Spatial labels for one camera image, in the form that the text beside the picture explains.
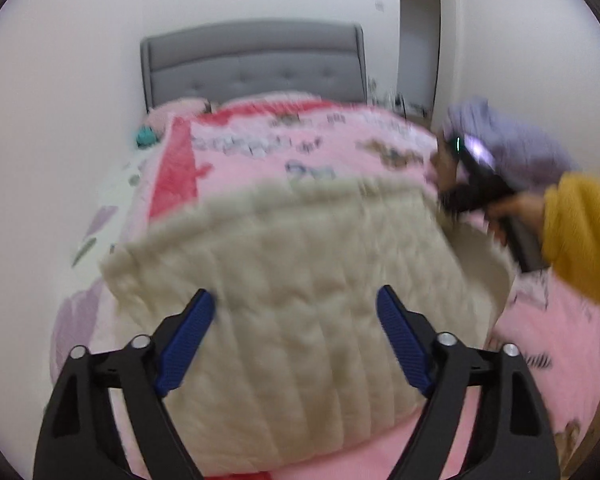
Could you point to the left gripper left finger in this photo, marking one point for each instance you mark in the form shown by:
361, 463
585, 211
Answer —
79, 438

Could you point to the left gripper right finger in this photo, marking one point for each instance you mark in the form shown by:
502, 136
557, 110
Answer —
511, 437

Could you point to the cream quilted jacket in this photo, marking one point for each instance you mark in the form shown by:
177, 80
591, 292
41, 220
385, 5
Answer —
295, 363

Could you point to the person's right hand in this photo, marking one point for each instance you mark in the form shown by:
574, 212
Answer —
529, 208

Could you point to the lilac knitted garment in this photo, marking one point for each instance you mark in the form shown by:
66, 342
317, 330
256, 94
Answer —
526, 156

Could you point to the pink cartoon fleece blanket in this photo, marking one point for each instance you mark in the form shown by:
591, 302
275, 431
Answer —
245, 144

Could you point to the floral bed sheet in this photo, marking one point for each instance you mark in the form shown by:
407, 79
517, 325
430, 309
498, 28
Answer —
87, 306

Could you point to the grey upholstered headboard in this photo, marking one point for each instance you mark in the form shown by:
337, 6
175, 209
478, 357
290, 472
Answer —
231, 60

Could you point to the teal plush toy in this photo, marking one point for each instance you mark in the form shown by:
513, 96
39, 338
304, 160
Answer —
146, 137

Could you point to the pink fluffy pillow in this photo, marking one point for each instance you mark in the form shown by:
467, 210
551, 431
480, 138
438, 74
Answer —
158, 115

